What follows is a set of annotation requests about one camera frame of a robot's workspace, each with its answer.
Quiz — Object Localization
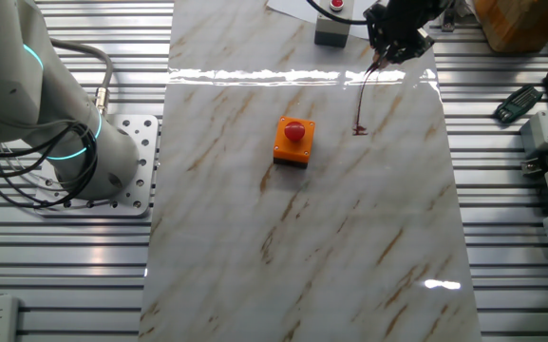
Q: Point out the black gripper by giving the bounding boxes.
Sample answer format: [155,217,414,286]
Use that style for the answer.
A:
[364,0,455,70]

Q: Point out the red-framed glasses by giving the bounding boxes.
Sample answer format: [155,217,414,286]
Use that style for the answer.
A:
[351,60,385,137]

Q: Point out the orange box red mushroom button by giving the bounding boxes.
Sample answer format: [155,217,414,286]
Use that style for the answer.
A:
[273,115,316,170]

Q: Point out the brown cardboard box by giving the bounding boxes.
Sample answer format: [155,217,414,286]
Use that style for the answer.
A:
[472,0,548,54]

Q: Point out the light grey box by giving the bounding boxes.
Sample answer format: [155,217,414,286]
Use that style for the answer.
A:
[519,109,548,154]

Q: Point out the marble pattern table mat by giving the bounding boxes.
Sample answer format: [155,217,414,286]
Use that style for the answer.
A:
[138,0,483,342]

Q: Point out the black cable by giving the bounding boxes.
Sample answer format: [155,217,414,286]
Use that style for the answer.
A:
[305,0,369,26]

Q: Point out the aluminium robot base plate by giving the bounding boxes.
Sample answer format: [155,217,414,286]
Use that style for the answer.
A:
[33,113,161,219]

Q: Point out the grey cable metal connector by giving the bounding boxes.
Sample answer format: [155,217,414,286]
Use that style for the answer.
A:
[49,38,115,118]

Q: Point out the robot base cable bundle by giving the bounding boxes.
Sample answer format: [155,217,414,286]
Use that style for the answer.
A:
[0,118,102,210]

